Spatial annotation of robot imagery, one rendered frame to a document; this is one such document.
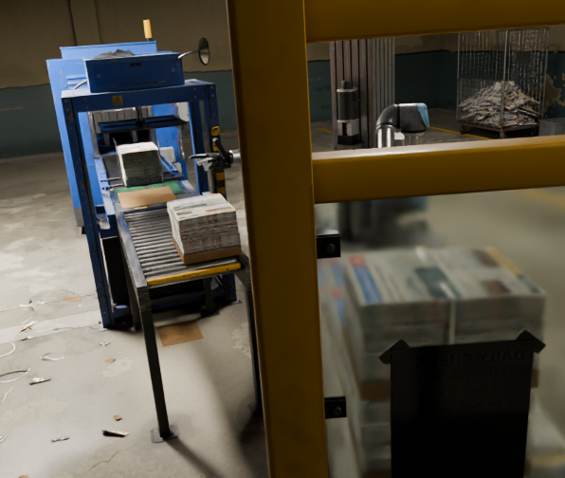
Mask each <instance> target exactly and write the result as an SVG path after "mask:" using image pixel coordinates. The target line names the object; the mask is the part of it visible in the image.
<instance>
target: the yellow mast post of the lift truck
mask: <svg viewBox="0 0 565 478"><path fill-rule="evenodd" d="M226 3H227V14H228V34H229V44H230V55H231V65H232V76H233V86H234V97H235V107H236V118H237V128H238V139H239V149H240V159H241V170H242V180H243V191H244V201H245V212H246V232H247V242H248V253H249V263H250V274H251V284H252V295H253V305H254V316H255V326H256V337H257V347H258V358H259V368H260V379H261V389H262V400H263V410H264V431H265V442H266V452H267V463H268V473H269V478H328V467H327V448H326V430H325V411H324V392H323V372H322V354H321V335H320V316H319V280H318V261H317V242H316V223H315V204H314V186H313V167H312V148H311V129H310V111H309V92H308V73H307V54H306V36H305V17H304V0H226Z"/></svg>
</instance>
